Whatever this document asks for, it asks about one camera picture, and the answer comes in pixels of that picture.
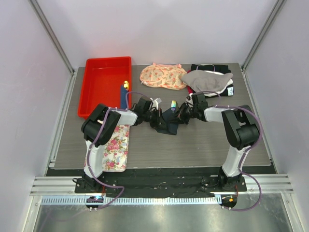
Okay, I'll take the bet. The dark navy paper napkin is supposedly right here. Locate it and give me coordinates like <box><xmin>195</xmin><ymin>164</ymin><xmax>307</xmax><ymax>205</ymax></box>
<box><xmin>155</xmin><ymin>109</ymin><xmax>179</xmax><ymax>135</ymax></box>

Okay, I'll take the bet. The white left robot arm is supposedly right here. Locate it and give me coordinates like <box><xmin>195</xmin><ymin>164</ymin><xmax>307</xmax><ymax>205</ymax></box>
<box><xmin>81</xmin><ymin>97</ymin><xmax>161</xmax><ymax>193</ymax></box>

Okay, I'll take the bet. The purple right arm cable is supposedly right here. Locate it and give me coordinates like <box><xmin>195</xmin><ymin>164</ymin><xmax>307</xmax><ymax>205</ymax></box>
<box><xmin>193</xmin><ymin>90</ymin><xmax>264</xmax><ymax>213</ymax></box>

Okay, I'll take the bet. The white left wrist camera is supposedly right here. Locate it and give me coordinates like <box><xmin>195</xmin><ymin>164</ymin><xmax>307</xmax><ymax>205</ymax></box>
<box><xmin>152</xmin><ymin>98</ymin><xmax>162</xmax><ymax>110</ymax></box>

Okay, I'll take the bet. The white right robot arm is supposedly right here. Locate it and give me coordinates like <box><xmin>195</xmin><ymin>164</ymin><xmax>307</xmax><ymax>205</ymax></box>
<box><xmin>175</xmin><ymin>91</ymin><xmax>263</xmax><ymax>191</ymax></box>

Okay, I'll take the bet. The white slotted cable duct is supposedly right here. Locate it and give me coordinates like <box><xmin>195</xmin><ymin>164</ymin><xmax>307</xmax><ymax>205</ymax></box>
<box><xmin>41</xmin><ymin>195</ymin><xmax>222</xmax><ymax>205</ymax></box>

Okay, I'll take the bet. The grey cloth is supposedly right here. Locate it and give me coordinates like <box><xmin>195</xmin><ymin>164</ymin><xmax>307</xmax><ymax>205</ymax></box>
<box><xmin>181</xmin><ymin>70</ymin><xmax>233</xmax><ymax>93</ymax></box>

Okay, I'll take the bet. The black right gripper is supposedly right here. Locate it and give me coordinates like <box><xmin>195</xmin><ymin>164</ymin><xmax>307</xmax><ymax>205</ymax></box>
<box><xmin>169</xmin><ymin>102</ymin><xmax>198</xmax><ymax>125</ymax></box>

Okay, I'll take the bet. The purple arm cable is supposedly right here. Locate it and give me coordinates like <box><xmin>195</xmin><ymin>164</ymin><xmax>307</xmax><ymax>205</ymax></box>
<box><xmin>85</xmin><ymin>91</ymin><xmax>155</xmax><ymax>210</ymax></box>
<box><xmin>193</xmin><ymin>90</ymin><xmax>264</xmax><ymax>213</ymax></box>

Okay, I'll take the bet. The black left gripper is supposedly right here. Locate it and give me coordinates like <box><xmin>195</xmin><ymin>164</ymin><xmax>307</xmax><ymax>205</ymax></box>
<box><xmin>143</xmin><ymin>108</ymin><xmax>169</xmax><ymax>130</ymax></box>

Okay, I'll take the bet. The black cloth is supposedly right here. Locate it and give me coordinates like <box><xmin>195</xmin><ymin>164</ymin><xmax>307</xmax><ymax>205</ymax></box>
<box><xmin>190</xmin><ymin>64</ymin><xmax>231</xmax><ymax>74</ymax></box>

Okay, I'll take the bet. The red plastic bin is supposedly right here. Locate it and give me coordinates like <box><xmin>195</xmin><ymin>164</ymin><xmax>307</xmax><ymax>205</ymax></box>
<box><xmin>77</xmin><ymin>57</ymin><xmax>132</xmax><ymax>119</ymax></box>

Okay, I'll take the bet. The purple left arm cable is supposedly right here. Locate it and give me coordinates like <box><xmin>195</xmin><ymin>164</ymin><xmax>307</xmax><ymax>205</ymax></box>
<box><xmin>85</xmin><ymin>91</ymin><xmax>155</xmax><ymax>210</ymax></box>

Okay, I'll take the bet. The white cloth with print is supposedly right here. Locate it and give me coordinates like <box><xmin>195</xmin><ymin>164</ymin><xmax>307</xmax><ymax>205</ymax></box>
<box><xmin>204</xmin><ymin>79</ymin><xmax>234</xmax><ymax>97</ymax></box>

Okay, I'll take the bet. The iridescent rainbow fork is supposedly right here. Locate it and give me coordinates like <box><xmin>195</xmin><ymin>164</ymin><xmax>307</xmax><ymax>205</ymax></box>
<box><xmin>170</xmin><ymin>100</ymin><xmax>177</xmax><ymax>113</ymax></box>

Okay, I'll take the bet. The floral rectangular tray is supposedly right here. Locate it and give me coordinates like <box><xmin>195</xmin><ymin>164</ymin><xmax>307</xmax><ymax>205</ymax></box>
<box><xmin>84</xmin><ymin>125</ymin><xmax>130</xmax><ymax>177</ymax></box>

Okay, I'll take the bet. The orange patterned cloth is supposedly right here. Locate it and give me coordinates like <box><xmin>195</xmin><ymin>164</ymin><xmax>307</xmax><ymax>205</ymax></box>
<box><xmin>140</xmin><ymin>63</ymin><xmax>187</xmax><ymax>90</ymax></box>

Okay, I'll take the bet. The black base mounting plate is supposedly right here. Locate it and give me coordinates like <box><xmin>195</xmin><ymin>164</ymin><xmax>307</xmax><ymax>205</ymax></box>
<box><xmin>46</xmin><ymin>167</ymin><xmax>247</xmax><ymax>198</ymax></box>

